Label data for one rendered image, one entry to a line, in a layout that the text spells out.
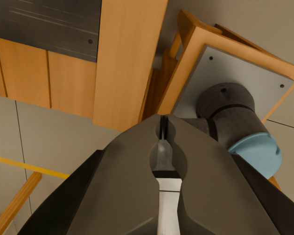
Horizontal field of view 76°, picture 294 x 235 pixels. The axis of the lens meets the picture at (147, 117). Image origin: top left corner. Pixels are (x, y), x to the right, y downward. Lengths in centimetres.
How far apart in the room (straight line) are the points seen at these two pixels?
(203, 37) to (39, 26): 40
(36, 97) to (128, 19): 38
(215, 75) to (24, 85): 55
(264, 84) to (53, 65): 56
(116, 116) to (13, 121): 173
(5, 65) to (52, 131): 143
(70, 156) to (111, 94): 171
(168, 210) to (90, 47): 40
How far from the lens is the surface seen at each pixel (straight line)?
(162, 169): 36
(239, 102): 49
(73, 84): 59
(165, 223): 38
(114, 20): 48
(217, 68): 52
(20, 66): 66
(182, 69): 54
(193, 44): 53
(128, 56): 49
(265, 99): 60
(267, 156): 39
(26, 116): 209
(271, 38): 153
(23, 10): 57
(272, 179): 107
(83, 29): 51
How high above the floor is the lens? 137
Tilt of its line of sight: 57 degrees down
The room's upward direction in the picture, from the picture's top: 169 degrees counter-clockwise
